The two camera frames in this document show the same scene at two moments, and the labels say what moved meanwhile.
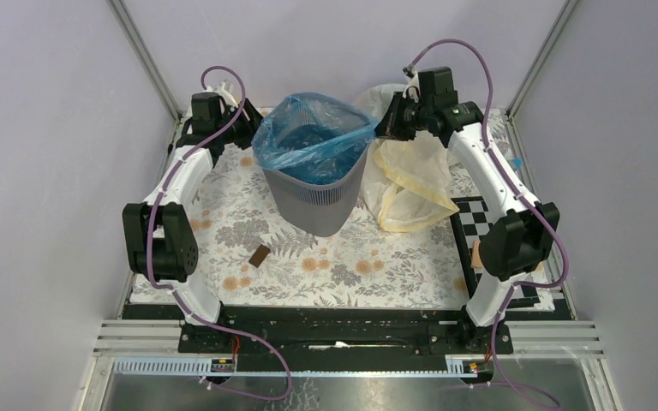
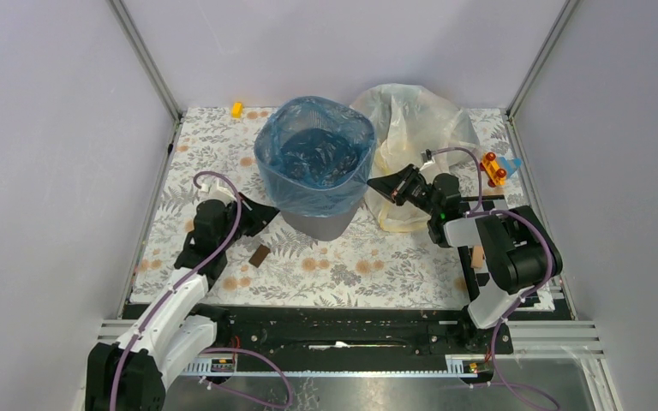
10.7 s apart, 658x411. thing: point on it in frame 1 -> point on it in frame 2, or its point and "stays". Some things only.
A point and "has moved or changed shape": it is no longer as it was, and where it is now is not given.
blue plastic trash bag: x=313 y=138 has moved or changed shape
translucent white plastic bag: x=405 y=181 stays
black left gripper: x=251 y=125 -> x=258 y=215
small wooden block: x=476 y=259 stays
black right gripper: x=390 y=127 -> x=395 y=186
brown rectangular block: x=260 y=256 stays
